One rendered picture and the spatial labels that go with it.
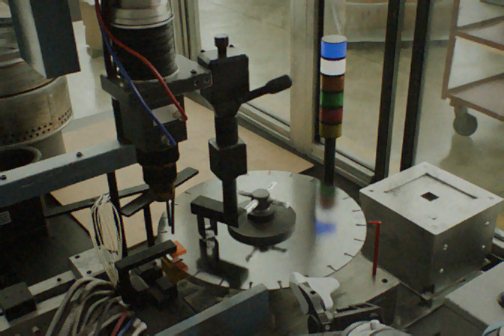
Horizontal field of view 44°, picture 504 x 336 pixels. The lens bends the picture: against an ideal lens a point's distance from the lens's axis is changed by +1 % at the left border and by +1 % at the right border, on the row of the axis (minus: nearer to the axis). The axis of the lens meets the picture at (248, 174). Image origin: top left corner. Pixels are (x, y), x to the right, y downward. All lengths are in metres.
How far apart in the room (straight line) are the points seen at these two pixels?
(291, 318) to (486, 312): 0.28
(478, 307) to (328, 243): 0.23
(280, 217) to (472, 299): 0.30
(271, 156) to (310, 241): 0.67
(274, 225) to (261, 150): 0.68
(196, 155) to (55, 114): 0.37
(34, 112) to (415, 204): 0.82
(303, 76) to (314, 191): 0.52
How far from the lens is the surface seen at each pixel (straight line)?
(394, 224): 1.15
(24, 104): 1.43
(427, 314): 1.14
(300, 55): 1.53
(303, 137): 1.60
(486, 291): 0.99
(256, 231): 0.96
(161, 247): 0.91
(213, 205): 0.92
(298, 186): 1.09
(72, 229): 1.41
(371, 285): 1.04
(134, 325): 0.93
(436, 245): 1.10
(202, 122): 1.80
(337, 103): 1.18
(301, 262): 0.91
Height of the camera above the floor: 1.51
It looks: 30 degrees down
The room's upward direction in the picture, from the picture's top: 2 degrees counter-clockwise
